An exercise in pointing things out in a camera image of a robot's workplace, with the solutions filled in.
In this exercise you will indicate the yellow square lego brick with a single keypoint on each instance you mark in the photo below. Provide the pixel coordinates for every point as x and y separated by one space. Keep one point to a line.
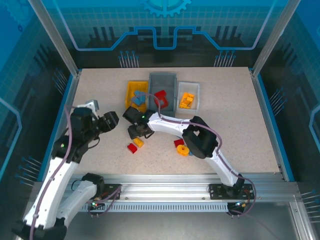
138 142

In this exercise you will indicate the red lego brick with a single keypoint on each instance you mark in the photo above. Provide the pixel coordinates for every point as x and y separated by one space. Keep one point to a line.
178 143
132 148

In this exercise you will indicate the yellow plastic bin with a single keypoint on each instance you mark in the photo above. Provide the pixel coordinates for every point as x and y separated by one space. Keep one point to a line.
132 86

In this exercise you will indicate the small yellow lego brick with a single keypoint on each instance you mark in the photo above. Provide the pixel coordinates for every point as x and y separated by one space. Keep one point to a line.
190 99

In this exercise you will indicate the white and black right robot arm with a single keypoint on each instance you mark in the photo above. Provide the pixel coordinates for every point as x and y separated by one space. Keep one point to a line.
170 125

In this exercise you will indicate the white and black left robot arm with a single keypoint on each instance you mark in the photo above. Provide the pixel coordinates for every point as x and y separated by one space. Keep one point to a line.
55 180

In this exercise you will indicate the yellow round lego with hole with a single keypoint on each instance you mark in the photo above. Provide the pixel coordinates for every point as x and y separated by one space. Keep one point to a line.
180 150

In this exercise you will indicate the grey plastic bin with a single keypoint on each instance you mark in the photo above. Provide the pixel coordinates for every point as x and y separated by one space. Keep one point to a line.
162 82

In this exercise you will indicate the white plastic bin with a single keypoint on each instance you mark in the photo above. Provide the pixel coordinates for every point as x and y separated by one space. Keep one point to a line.
188 87

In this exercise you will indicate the small LED controller board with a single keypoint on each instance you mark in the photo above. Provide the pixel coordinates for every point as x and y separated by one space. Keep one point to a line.
95 205
240 204

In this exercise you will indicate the aluminium side rail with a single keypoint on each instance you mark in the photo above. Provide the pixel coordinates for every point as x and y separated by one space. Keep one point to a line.
266 107
68 100

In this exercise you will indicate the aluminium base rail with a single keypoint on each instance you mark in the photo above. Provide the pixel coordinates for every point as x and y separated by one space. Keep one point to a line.
162 185

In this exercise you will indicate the aluminium frame post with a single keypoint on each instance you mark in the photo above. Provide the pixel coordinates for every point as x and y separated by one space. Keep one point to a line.
55 37
272 37

